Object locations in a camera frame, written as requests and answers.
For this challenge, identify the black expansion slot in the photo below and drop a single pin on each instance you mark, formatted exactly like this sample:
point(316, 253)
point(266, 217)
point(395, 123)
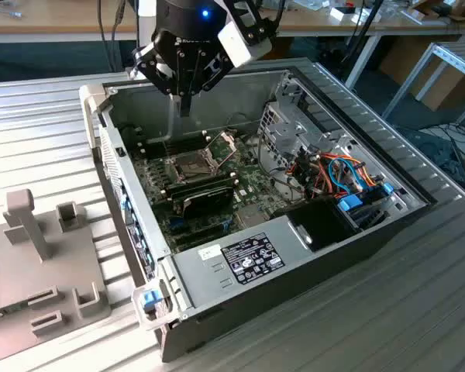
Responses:
point(201, 230)
point(197, 238)

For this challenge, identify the CPU socket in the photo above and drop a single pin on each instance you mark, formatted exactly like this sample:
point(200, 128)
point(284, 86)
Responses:
point(191, 168)

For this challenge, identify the black tripod stand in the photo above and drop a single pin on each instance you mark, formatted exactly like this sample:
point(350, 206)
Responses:
point(362, 33)

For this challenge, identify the wooden desk white frame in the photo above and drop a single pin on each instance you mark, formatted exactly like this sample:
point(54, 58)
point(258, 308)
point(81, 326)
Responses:
point(395, 24)
point(62, 19)

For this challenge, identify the aluminium profile frame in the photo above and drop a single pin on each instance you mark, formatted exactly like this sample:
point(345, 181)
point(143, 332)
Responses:
point(455, 58)

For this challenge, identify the grey power supply unit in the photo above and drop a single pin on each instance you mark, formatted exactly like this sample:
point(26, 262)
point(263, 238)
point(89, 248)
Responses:
point(209, 283)

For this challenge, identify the small white box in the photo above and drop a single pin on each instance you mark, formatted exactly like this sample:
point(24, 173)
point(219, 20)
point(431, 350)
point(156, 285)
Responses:
point(339, 13)

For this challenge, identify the black plastic shroud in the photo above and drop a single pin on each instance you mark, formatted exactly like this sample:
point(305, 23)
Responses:
point(325, 224)

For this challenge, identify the silver metal drive cage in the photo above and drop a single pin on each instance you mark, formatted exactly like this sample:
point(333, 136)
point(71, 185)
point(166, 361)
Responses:
point(283, 131)

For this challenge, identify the green motherboard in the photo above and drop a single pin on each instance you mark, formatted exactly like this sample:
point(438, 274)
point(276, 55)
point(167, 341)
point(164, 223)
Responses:
point(255, 182)

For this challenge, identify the blue disk carrier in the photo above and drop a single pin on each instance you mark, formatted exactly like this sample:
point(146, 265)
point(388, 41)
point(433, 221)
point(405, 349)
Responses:
point(350, 203)

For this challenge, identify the open cardboard box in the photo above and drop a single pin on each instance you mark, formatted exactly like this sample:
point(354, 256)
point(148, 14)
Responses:
point(422, 7)

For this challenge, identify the blue case latch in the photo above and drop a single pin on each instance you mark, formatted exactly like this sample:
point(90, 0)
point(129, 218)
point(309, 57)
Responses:
point(150, 299)

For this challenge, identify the white wrist camera on bracket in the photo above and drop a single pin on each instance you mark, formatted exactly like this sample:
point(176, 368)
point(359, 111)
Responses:
point(240, 44)

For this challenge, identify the black graphics card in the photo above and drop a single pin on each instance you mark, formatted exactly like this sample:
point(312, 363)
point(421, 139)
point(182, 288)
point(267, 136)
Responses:
point(207, 201)

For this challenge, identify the grey parts rack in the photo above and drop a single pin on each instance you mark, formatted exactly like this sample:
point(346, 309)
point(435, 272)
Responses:
point(42, 271)

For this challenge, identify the green RAM stick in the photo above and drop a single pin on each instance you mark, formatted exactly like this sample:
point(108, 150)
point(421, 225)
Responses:
point(7, 309)

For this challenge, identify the grey chipset heat sink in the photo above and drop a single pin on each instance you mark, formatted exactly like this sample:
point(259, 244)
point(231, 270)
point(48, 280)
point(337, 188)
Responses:
point(250, 215)

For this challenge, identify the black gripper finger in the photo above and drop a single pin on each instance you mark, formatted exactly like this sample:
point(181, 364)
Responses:
point(147, 62)
point(217, 71)

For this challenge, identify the open black PC case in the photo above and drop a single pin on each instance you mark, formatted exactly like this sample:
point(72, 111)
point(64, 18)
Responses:
point(294, 294)

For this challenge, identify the black RAM stick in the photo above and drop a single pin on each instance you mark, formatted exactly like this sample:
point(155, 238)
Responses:
point(201, 187)
point(201, 182)

